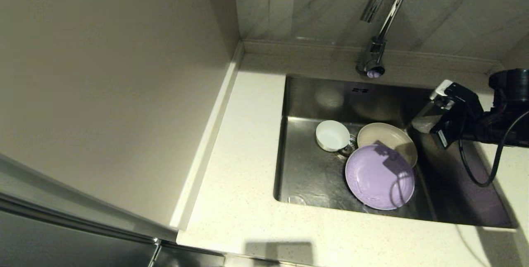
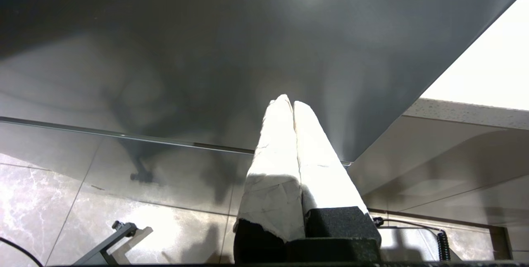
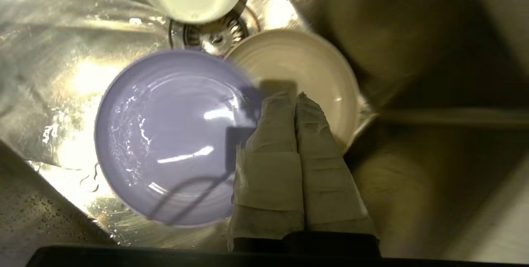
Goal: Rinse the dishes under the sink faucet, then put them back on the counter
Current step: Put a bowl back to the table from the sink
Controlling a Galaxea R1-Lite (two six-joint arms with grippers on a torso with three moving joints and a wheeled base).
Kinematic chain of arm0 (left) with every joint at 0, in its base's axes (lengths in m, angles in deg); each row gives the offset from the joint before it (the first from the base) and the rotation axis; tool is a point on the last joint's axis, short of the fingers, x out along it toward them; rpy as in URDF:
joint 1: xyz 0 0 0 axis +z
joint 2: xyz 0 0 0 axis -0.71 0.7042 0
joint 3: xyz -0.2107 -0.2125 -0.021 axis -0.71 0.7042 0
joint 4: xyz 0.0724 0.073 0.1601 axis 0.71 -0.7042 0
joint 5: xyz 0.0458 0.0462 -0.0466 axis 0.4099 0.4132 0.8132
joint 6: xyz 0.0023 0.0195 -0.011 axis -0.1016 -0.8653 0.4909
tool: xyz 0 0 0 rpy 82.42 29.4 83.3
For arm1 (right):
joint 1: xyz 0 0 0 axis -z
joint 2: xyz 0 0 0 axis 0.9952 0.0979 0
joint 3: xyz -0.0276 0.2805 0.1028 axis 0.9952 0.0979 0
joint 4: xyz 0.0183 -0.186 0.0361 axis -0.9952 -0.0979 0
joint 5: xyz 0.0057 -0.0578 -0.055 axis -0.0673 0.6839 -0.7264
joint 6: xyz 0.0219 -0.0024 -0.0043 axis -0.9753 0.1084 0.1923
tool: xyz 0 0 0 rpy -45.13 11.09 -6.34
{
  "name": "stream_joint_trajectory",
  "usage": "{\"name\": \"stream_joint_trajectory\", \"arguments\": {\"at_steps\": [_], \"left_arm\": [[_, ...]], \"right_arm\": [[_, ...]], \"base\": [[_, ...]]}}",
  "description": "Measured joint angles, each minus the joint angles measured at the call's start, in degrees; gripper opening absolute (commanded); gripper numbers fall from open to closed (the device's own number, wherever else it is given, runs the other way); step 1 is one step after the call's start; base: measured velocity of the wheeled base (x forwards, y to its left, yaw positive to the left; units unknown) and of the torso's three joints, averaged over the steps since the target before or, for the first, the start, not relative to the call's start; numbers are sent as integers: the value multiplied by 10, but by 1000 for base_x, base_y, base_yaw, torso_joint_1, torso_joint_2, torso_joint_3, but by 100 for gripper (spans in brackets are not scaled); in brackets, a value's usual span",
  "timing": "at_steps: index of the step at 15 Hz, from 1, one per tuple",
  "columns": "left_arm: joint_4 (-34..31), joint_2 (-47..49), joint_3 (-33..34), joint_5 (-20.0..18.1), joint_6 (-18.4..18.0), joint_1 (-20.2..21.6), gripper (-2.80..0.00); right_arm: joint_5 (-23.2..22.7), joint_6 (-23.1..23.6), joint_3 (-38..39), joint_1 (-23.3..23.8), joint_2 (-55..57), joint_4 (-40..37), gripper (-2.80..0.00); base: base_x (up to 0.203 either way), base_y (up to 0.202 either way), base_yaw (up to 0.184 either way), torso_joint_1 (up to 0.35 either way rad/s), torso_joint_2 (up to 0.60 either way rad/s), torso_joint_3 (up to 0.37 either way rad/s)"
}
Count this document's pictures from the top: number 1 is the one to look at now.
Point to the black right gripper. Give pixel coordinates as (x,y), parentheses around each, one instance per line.
(450,128)

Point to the beige round plate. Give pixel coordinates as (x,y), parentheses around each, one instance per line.
(384,134)

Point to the purple round plate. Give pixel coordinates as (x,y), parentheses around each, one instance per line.
(372,180)

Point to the white round cup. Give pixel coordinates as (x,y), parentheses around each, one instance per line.
(332,134)

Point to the stainless steel sink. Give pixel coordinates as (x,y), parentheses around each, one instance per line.
(310,176)

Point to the chrome gooseneck faucet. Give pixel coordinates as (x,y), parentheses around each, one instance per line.
(374,58)

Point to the round metal drain strainer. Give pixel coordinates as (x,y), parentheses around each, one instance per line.
(347,148)

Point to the beige cabinet side panel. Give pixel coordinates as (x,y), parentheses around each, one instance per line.
(103,85)

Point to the grey cabinet door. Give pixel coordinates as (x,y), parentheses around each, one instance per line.
(62,238)

